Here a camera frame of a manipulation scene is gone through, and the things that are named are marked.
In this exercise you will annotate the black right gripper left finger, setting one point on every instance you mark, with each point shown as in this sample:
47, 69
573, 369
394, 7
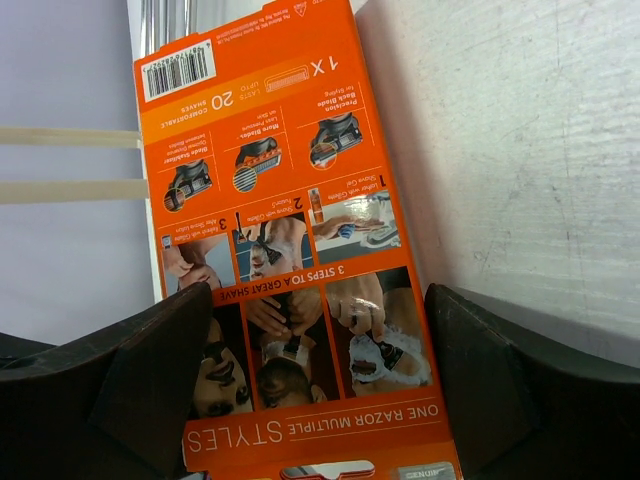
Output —
110, 405

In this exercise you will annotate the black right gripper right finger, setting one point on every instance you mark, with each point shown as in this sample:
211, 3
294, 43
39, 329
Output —
524, 406

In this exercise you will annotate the orange Gillette Fusion box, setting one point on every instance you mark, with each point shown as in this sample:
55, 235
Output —
270, 183

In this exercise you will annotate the cream metal-rod shelf rack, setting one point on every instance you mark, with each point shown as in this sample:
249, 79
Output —
67, 65

